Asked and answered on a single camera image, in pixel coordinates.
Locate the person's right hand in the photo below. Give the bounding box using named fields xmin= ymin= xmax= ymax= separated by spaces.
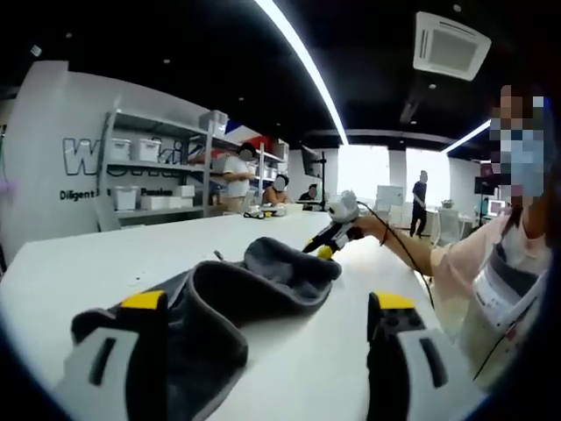
xmin=349 ymin=214 xmax=390 ymax=246

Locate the white storage shelf with bins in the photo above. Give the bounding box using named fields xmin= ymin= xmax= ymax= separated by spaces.
xmin=107 ymin=110 xmax=290 ymax=211

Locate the ceiling air conditioner unit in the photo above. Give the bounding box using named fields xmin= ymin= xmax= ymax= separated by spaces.
xmin=412 ymin=11 xmax=492 ymax=82

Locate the short ceiling light strip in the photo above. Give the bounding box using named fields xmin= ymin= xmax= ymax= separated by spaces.
xmin=441 ymin=118 xmax=493 ymax=155

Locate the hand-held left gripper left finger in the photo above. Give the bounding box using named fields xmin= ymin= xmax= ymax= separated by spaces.
xmin=53 ymin=290 xmax=170 ymax=421

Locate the white chest device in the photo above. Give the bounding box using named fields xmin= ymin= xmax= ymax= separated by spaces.
xmin=472 ymin=239 xmax=554 ymax=338

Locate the metal storage shelf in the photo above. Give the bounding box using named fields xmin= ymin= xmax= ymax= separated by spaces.
xmin=98 ymin=109 xmax=293 ymax=229

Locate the white office chair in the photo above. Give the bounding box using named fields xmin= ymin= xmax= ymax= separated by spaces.
xmin=436 ymin=208 xmax=462 ymax=245

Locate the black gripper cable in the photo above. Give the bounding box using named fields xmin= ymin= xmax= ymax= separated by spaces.
xmin=357 ymin=200 xmax=437 ymax=308

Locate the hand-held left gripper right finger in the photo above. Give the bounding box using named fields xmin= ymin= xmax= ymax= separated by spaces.
xmin=366 ymin=290 xmax=479 ymax=421

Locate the grey towel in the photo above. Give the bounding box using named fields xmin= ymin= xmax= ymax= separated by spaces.
xmin=71 ymin=236 xmax=343 ymax=421

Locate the long ceiling light strip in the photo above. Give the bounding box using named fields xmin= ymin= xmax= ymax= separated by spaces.
xmin=253 ymin=0 xmax=351 ymax=146

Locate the white table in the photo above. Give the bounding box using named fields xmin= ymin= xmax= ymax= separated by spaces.
xmin=0 ymin=210 xmax=446 ymax=421

